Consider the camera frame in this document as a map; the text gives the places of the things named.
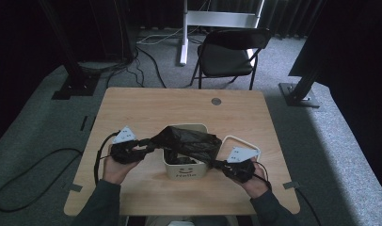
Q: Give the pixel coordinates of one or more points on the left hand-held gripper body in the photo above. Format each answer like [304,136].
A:
[124,150]

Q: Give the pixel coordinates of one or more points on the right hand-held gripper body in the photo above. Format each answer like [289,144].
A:
[242,168]

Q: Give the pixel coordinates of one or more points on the cream plastic bin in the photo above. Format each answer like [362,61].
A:
[171,171]

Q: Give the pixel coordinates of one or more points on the black trash bag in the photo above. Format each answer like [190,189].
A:
[186,141]

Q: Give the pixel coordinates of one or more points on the person's left hand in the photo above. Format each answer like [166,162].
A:
[117,172]

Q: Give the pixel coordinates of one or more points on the person's right hand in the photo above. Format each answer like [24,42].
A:
[258,185]

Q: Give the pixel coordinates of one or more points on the black tape strip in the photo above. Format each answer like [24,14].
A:
[83,123]
[92,123]

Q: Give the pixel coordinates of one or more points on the person's legs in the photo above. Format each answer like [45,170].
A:
[217,221]

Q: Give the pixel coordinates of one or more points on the grey tape piece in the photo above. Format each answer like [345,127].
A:
[291,185]
[75,187]

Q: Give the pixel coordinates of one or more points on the round grey table grommet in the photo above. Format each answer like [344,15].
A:
[216,101]

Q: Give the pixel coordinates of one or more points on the black folding chair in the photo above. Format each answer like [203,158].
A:
[223,59]

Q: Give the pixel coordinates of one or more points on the dark curtain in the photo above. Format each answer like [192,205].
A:
[352,62]
[283,15]

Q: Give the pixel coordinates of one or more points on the black stand with base plate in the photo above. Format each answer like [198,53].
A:
[297,95]
[76,84]

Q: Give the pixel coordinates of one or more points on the white desk frame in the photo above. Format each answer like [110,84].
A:
[217,19]

